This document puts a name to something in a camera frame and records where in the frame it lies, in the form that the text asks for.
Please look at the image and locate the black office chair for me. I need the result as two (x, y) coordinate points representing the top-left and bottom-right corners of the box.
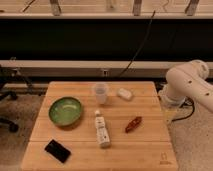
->
(0, 65), (33, 133)

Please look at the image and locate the black floor cable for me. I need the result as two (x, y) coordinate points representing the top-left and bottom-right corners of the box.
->
(171, 97), (196, 123)

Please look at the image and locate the wooden cutting board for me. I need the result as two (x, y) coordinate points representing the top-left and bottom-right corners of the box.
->
(21, 82), (178, 171)

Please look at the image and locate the white plastic bottle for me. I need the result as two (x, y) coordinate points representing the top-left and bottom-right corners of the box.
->
(95, 110), (110, 148)

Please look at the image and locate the black rectangular phone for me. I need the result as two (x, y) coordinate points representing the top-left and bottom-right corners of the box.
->
(44, 139), (71, 163)

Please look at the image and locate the clear plastic cup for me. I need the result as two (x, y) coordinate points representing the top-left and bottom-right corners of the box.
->
(92, 82), (109, 105)

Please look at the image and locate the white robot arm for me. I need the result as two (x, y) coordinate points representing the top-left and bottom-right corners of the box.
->
(159, 60), (213, 113)

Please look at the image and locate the red chili pepper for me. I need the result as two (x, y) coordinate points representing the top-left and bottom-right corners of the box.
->
(125, 116), (142, 133)

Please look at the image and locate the white soap bar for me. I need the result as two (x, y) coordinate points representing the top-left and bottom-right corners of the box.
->
(117, 88), (133, 100)

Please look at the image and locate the green ceramic bowl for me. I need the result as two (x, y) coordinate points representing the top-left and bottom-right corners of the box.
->
(48, 97), (83, 126)

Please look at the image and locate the black hanging cable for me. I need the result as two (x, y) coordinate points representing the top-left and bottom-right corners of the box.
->
(118, 9), (157, 78)

